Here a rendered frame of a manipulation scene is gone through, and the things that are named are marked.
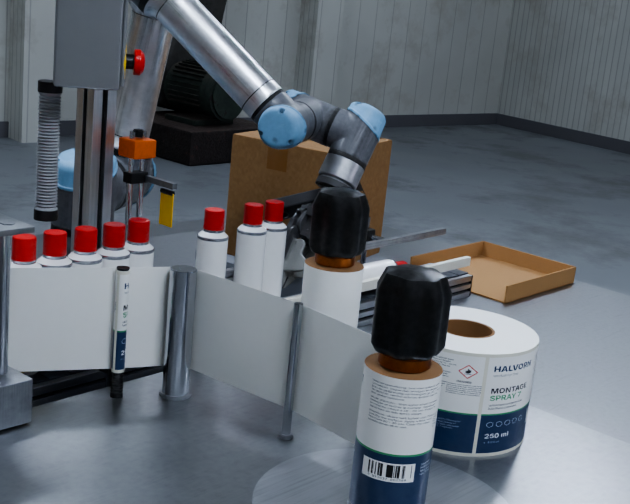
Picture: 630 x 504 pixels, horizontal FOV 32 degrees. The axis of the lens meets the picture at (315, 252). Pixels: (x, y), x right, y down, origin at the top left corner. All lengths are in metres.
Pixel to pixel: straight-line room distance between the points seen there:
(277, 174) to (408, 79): 8.75
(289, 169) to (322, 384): 0.97
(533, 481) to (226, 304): 0.47
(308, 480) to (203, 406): 0.27
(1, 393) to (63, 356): 0.14
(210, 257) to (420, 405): 0.68
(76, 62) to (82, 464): 0.58
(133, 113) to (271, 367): 0.81
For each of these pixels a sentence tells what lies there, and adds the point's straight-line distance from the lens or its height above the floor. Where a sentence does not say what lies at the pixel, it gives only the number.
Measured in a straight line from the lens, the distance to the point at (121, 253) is 1.65.
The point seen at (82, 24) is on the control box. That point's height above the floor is 1.38.
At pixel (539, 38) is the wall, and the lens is 11.80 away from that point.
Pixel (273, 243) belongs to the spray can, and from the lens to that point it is 1.88.
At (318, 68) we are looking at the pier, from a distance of 9.88.
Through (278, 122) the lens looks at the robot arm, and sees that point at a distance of 1.85.
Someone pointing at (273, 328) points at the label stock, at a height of 1.02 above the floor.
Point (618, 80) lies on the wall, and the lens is 11.21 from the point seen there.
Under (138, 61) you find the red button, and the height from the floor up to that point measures 1.33.
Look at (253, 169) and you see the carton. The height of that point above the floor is 1.05.
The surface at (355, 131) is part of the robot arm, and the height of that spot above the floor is 1.21.
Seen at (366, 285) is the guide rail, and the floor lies 0.91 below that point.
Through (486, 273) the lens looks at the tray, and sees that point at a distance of 2.56.
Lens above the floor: 1.49
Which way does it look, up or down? 15 degrees down
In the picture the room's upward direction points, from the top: 6 degrees clockwise
